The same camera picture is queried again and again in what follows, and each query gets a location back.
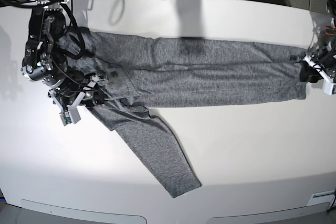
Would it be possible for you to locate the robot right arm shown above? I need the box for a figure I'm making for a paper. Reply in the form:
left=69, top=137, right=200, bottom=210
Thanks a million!
left=21, top=0, right=107, bottom=112

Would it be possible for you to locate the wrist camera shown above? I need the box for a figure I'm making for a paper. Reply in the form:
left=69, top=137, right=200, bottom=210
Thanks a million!
left=59, top=106, right=81, bottom=126
left=323, top=79, right=335, bottom=95

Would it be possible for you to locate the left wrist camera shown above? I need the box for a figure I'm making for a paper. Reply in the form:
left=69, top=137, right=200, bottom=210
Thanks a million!
left=323, top=79, right=335, bottom=95

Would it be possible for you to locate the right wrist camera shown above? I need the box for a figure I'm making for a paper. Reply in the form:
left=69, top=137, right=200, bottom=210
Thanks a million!
left=59, top=106, right=81, bottom=126

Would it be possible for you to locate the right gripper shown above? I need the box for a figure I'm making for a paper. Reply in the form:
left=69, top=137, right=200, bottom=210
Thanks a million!
left=48, top=73, right=107, bottom=110

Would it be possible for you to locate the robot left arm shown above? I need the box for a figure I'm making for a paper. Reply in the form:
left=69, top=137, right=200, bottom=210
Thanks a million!
left=297, top=0, right=335, bottom=85

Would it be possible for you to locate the grey long-sleeve T-shirt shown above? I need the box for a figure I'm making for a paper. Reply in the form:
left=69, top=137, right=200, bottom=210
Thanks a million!
left=69, top=28, right=306, bottom=198

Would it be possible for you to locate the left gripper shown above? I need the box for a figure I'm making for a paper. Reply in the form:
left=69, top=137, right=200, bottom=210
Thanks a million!
left=290, top=50, right=335, bottom=83

